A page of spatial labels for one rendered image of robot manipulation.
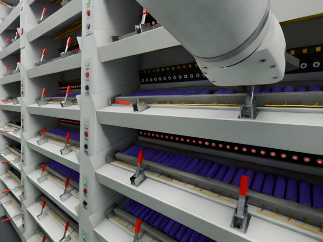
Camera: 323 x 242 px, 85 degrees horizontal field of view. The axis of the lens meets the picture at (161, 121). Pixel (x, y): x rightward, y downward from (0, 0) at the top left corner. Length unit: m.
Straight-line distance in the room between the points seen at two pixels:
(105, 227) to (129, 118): 0.39
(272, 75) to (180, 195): 0.32
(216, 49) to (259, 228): 0.32
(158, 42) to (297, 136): 0.33
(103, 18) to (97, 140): 0.40
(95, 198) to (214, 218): 0.41
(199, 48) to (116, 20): 0.56
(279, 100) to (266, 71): 0.14
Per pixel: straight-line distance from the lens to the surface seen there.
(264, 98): 0.39
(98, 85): 0.61
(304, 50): 0.49
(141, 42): 0.49
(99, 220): 0.73
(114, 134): 0.66
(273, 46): 0.22
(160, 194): 0.46
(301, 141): 0.33
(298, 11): 0.36
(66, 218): 1.10
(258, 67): 0.25
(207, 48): 0.17
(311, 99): 0.39
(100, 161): 0.64
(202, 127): 0.36
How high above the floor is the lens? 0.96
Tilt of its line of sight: 4 degrees down
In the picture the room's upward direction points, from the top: 3 degrees clockwise
